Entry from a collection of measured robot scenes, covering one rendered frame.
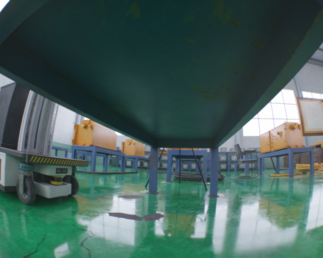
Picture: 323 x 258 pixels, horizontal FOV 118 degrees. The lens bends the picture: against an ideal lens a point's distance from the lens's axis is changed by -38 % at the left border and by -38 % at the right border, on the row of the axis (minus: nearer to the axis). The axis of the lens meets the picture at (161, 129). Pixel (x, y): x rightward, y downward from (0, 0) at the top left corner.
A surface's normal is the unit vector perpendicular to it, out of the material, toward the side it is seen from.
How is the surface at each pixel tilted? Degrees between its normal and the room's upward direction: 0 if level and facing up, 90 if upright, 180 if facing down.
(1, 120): 90
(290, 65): 180
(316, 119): 90
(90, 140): 90
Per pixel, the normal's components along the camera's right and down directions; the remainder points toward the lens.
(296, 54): -0.04, 0.97
